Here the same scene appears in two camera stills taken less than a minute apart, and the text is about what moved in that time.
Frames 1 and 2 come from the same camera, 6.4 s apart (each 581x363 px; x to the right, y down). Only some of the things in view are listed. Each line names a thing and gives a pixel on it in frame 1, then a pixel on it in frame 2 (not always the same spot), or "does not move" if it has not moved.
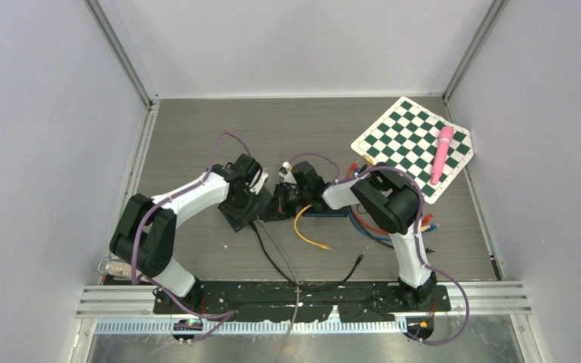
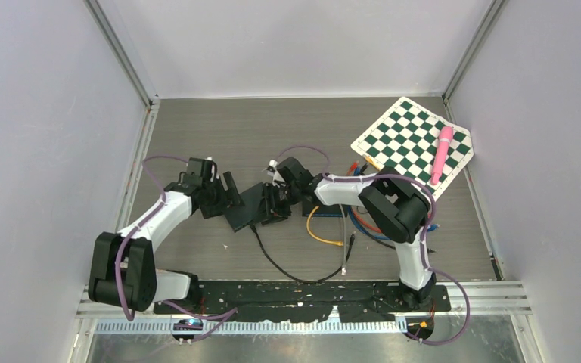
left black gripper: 247,188 -> 229,197
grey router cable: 296,296 -> 343,267
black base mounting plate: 269,301 does not move
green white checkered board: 407,136 does not move
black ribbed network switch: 324,211 does not move
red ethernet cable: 425,219 does not move
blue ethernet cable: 351,216 does not move
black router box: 238,218 does not move
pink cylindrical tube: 445,134 does not move
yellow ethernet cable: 300,237 -> 339,243
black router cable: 330,285 -> 290,273
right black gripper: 280,208 does not move
